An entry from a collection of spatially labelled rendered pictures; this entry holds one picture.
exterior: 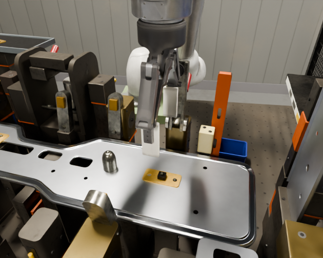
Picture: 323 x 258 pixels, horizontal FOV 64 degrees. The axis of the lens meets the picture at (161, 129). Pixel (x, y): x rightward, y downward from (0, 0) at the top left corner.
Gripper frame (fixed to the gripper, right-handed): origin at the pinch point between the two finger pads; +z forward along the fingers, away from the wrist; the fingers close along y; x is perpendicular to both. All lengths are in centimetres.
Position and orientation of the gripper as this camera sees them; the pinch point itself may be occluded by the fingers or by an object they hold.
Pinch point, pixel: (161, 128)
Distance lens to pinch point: 50.2
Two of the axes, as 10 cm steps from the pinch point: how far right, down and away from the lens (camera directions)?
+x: 9.6, 1.6, -2.3
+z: 0.0, 8.2, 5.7
